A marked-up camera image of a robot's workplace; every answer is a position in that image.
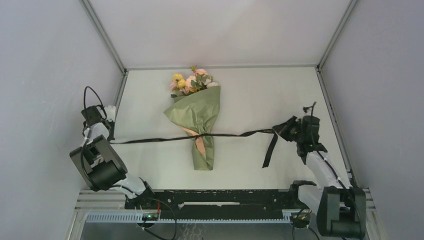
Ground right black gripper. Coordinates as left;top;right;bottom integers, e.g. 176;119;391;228
271;115;304;143

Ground black ribbon strap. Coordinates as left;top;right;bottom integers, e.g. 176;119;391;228
109;128;280;169

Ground yellow fake flower stem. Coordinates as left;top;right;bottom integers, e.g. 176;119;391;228
170;73;187;92

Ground orange wrapping paper sheet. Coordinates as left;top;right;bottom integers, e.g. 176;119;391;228
163;86;221;171

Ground white fake flower stem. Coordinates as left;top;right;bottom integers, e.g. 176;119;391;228
205;79;219;88

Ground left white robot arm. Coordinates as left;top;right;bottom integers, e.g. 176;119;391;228
69;122;157;210

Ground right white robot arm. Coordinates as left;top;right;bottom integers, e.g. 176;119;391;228
272;115;367;240

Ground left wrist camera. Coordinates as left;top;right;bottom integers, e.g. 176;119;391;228
81;104;116;127

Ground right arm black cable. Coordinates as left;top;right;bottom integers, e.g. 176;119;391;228
291;101;365;240

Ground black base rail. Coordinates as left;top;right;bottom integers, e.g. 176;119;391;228
124;189;307;221

